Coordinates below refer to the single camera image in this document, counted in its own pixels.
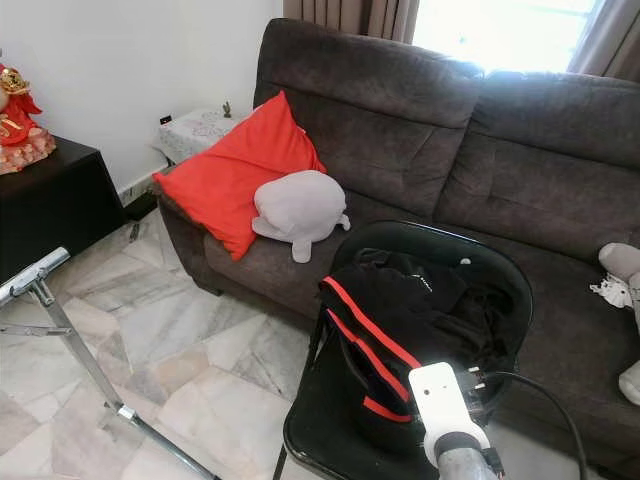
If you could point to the red cushion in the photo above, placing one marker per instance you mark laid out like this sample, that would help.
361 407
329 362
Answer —
225 180

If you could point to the red Buddha statue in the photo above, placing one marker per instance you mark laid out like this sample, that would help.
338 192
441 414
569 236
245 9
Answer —
20 125

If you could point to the brown fabric sofa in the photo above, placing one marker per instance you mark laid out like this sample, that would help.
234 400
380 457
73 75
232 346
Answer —
440 160

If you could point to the brown curtain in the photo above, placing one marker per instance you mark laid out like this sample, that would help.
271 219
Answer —
615 35
350 16

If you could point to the grey plush toy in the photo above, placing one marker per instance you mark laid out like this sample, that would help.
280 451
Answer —
300 205

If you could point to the black folding chair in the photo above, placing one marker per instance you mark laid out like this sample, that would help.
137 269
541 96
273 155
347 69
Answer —
320 430

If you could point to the silver metal clothes rack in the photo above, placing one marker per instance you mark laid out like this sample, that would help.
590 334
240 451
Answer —
32 275

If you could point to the small dark figurine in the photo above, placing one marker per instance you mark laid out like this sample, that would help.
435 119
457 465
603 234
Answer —
227 109

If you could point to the black garment red stripes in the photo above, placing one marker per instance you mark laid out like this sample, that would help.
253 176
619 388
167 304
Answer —
400 320

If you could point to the black TV console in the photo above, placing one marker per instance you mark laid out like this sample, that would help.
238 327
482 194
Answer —
50 210

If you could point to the lace-covered side table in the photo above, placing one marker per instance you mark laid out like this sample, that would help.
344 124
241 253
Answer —
195 130

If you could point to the bright window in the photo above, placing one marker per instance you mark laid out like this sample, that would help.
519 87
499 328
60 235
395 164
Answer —
505 30

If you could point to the beige plush toy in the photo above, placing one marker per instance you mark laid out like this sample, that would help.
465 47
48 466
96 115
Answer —
622 265

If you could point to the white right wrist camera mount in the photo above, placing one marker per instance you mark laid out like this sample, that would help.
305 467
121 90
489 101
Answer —
440 405

